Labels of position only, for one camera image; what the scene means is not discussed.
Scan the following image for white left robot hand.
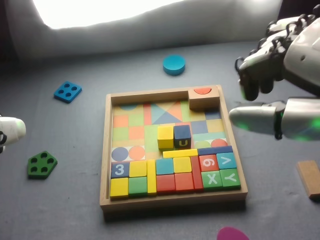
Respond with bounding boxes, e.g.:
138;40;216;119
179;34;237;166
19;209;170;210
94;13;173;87
0;115;27;154

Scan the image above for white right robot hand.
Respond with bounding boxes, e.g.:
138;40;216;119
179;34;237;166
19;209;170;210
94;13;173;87
228;13;320;143

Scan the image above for dark blue letter cube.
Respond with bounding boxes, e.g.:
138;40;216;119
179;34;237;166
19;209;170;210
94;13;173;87
173;124;191;149

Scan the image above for yellow cube block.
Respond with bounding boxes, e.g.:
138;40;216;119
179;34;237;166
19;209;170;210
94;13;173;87
156;124;175;150

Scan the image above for wooden block red semicircle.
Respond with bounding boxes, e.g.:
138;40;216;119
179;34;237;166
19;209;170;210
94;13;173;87
188;85;221;111

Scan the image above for green pentagon five-hole piece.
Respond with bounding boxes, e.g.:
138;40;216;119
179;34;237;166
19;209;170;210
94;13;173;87
27;150;58;180

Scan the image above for blue square four-hole piece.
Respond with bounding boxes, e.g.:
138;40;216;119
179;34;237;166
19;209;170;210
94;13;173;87
53;80;83;104

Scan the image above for grey table cloth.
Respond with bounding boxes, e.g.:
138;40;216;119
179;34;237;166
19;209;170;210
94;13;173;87
0;0;320;240

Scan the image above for plain wooden rectangular plank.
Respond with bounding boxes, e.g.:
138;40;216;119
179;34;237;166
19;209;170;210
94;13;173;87
296;159;320;200

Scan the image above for blue round disc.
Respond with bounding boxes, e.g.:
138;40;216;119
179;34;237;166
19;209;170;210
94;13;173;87
162;54;187;76

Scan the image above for wooden puzzle tray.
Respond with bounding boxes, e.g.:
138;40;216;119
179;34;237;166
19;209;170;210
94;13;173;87
99;84;249;213

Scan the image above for magenta round disc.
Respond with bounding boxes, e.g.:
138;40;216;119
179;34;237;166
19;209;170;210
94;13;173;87
216;226;251;240

